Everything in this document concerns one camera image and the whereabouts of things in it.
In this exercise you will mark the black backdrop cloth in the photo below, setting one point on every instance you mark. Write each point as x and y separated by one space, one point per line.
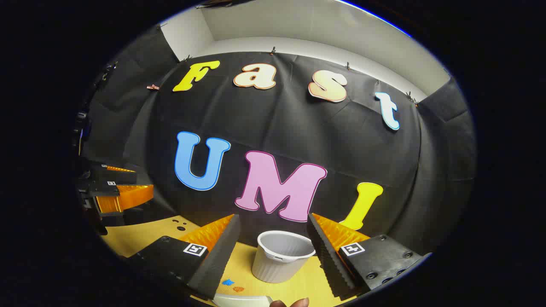
298 128

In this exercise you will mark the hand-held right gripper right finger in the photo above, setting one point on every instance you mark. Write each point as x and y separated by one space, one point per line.
326 251

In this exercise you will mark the wooden desktop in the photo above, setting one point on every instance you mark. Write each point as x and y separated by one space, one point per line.
145 234

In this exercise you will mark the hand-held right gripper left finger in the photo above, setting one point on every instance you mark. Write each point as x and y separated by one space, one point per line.
222 251

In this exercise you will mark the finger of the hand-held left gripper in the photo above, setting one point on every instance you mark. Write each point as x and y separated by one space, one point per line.
128 196
121 175

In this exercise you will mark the white ribbed garbage bin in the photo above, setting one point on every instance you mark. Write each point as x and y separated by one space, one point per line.
279 260

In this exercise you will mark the blue paper trash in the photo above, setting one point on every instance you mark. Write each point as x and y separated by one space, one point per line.
228 282

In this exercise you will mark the orange paper trash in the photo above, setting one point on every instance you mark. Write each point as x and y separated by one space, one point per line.
238 289

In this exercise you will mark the white plastic dustpan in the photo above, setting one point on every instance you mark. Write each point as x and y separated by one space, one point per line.
239 301

